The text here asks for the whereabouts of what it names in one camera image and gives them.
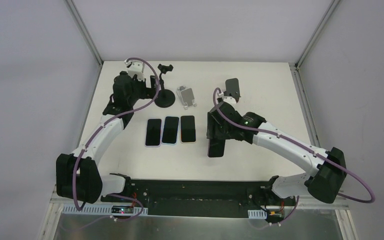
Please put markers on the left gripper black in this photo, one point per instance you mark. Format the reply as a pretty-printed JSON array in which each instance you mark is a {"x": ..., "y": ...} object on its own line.
[{"x": 149, "y": 87}]

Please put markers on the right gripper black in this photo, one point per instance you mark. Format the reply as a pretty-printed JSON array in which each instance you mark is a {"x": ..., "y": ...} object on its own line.
[{"x": 216, "y": 131}]

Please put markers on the black pole phone stand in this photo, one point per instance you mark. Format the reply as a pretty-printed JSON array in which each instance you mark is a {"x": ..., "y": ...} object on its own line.
[{"x": 166, "y": 97}]

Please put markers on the phone with beige case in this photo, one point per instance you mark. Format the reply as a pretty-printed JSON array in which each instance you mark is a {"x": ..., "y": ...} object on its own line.
[{"x": 187, "y": 129}]

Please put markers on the phone with lavender case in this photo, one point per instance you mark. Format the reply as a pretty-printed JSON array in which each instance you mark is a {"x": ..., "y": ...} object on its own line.
[{"x": 153, "y": 132}]

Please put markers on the phone with blue case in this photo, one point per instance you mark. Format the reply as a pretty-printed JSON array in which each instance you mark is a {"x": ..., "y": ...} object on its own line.
[{"x": 170, "y": 130}]

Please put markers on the phone with purple case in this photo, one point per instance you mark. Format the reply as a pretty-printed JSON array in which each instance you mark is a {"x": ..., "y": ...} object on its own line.
[{"x": 216, "y": 148}]

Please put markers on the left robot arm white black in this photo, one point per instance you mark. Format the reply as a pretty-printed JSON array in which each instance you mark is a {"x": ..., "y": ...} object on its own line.
[{"x": 77, "y": 174}]

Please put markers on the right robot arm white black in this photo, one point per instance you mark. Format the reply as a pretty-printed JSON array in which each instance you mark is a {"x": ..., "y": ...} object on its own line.
[{"x": 321, "y": 178}]

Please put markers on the brown round phone stand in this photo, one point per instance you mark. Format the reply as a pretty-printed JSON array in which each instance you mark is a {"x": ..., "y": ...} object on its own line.
[{"x": 232, "y": 90}]

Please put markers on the white grey phone stand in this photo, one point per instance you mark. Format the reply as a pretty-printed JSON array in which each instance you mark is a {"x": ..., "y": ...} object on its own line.
[{"x": 186, "y": 96}]

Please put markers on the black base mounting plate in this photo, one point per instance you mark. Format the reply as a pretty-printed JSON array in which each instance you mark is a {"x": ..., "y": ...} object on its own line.
[{"x": 216, "y": 199}]

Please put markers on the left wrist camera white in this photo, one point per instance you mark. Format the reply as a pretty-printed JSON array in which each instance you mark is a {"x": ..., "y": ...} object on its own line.
[{"x": 135, "y": 69}]

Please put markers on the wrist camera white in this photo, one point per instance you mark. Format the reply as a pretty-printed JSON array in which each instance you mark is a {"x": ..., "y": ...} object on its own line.
[
  {"x": 220, "y": 97},
  {"x": 135, "y": 69}
]

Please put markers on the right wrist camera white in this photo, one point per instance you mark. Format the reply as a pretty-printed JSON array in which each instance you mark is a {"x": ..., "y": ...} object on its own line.
[{"x": 220, "y": 97}]

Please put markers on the right white cable duct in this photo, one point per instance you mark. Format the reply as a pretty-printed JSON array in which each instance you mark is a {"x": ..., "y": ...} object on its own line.
[{"x": 257, "y": 214}]

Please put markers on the white cable duct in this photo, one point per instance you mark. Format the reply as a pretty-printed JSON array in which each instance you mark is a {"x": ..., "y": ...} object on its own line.
[
  {"x": 106, "y": 210},
  {"x": 257, "y": 214}
]

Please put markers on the left aluminium frame post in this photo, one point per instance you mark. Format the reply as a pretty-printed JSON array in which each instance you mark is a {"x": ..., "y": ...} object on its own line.
[{"x": 71, "y": 6}]

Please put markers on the aluminium frame post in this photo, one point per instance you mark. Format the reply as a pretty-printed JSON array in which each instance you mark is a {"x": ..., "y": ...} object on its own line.
[
  {"x": 71, "y": 6},
  {"x": 333, "y": 5}
]

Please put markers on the left white cable duct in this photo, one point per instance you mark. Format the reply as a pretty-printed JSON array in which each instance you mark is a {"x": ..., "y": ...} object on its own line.
[{"x": 106, "y": 210}]

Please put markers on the aluminium front rail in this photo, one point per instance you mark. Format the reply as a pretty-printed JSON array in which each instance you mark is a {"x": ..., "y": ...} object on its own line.
[{"x": 305, "y": 202}]

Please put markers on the right aluminium frame post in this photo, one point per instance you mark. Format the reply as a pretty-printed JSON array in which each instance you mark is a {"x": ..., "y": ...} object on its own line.
[{"x": 333, "y": 5}]

